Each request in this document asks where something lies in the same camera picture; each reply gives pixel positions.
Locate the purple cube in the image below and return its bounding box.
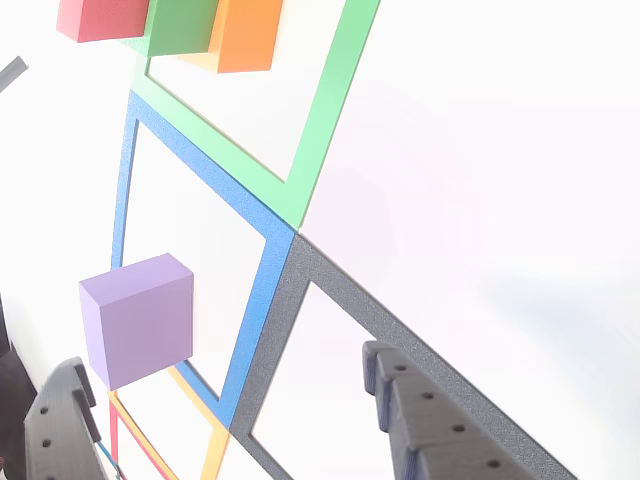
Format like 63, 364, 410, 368
78, 252, 195, 392

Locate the small red cube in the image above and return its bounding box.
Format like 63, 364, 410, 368
55, 0, 151, 44

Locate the green cube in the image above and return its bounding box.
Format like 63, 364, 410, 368
119, 0, 221, 58

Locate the orange cube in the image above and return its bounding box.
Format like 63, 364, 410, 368
177, 0, 285, 75

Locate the blue tape strip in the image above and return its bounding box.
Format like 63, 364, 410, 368
95, 439, 126, 480

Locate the red square frame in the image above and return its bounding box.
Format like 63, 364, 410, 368
108, 399, 174, 480

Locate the black square frame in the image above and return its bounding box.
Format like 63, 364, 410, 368
229, 233, 579, 480

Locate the orange square frame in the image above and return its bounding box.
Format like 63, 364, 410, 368
107, 366, 231, 480

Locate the blue square frame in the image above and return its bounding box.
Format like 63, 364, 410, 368
110, 89, 297, 431

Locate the green square frame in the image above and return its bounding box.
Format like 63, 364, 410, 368
130, 0, 384, 232

